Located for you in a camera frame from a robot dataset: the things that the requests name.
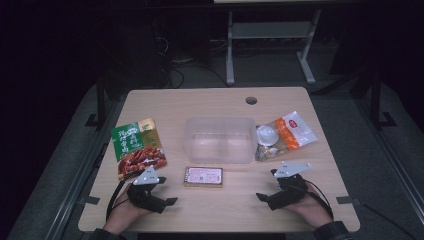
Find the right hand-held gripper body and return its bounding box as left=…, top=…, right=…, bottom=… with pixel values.
left=266, top=161, right=313, bottom=211

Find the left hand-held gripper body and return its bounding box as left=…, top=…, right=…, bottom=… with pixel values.
left=126, top=165, right=168, bottom=214

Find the small box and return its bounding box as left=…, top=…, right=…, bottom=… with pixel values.
left=183, top=166, right=224, bottom=188

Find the green snack packet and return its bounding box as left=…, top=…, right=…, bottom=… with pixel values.
left=110, top=117, right=168, bottom=181

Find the clear plastic container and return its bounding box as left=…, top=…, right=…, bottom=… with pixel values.
left=183, top=115, right=258, bottom=165

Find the clear bag with orange label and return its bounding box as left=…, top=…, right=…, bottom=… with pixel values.
left=254, top=110, right=319, bottom=163

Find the grey tape strip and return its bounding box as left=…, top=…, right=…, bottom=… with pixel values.
left=335, top=195, right=363, bottom=206
left=78, top=195, right=101, bottom=206

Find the grey metal stand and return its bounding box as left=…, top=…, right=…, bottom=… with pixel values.
left=225, top=9, right=323, bottom=86

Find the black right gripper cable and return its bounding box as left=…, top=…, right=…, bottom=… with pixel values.
left=303, top=179, right=334, bottom=219

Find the black stand post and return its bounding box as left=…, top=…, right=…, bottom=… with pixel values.
left=84, top=74, right=108, bottom=131
left=369, top=68, right=398, bottom=129

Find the black floor cable loop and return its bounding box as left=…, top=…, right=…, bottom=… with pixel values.
left=168, top=64, right=231, bottom=89

